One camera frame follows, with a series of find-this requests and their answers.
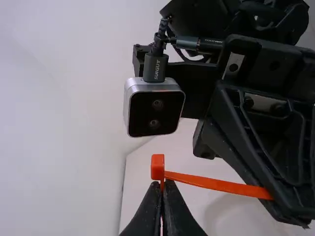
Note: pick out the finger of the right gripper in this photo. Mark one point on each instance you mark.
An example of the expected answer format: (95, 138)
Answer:
(283, 147)
(209, 142)

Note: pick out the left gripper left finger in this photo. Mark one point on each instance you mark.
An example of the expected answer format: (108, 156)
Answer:
(147, 214)

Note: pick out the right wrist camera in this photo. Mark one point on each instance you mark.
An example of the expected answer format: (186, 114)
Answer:
(155, 115)

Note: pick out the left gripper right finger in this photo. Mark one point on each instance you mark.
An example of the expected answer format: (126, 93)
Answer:
(174, 214)

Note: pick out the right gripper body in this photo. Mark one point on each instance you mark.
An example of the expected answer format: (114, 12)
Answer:
(270, 71)

